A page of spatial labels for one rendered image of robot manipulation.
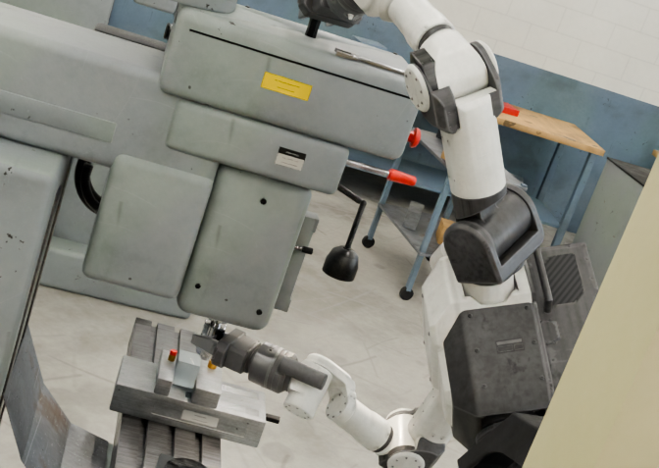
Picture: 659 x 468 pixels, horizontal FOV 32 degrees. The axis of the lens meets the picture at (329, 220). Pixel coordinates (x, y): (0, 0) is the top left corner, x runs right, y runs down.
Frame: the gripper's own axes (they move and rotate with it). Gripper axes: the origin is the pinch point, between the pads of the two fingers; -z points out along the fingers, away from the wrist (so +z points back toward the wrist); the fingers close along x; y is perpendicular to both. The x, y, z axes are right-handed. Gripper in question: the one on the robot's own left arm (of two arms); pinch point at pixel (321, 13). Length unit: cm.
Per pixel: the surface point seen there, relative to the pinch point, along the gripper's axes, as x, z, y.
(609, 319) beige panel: -49, 151, -71
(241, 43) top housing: -15.7, 3.0, -10.8
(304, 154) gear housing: 1.2, -2.7, -26.6
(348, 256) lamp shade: 23, -25, -40
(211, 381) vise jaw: 10, -63, -68
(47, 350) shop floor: 19, -289, -56
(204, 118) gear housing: -17.8, -6.0, -23.1
